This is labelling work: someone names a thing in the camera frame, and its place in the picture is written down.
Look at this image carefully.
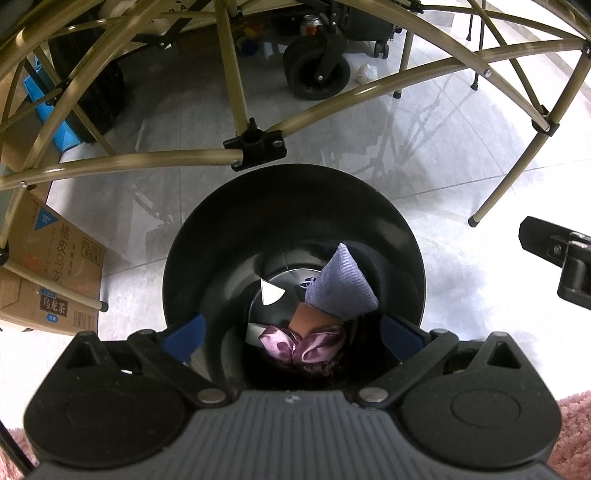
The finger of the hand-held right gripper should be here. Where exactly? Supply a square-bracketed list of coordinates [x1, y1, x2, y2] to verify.
[518, 216, 591, 311]

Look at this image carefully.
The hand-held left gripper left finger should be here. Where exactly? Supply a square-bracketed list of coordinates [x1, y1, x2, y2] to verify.
[55, 312, 234, 409]

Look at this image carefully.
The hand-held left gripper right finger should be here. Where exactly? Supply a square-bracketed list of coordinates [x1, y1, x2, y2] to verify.
[353, 312, 534, 408]

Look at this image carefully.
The lavender cloth pouch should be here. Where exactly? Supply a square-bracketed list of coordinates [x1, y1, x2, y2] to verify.
[298, 242, 379, 320]

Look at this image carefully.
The white wedge sponge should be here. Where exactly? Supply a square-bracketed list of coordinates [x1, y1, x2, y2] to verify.
[259, 277, 286, 306]

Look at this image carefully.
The pink and yellow sponge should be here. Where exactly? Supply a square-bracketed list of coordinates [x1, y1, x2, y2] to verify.
[288, 302, 345, 340]

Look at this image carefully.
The pink satin scrunchie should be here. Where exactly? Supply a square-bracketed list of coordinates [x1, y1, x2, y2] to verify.
[257, 323, 348, 370]

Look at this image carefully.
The black round bin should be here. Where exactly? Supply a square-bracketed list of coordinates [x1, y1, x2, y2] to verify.
[161, 162, 428, 398]

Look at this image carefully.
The printed brown cardboard box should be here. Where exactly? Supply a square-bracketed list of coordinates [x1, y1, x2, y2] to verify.
[0, 189, 107, 337]

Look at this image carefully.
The pink shaggy rug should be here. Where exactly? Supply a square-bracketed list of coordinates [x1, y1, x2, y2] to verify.
[0, 390, 591, 480]

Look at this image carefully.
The tan folding table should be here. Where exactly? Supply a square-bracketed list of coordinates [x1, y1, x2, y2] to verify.
[0, 0, 591, 319]

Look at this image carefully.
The light blue carton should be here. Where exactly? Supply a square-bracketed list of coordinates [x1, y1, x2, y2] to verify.
[23, 48, 84, 153]

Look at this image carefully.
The black wagon wheel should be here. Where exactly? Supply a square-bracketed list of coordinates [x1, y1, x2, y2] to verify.
[283, 33, 352, 100]
[48, 28, 125, 134]

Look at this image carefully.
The small colourful toy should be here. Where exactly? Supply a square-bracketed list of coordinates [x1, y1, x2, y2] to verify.
[235, 21, 266, 56]

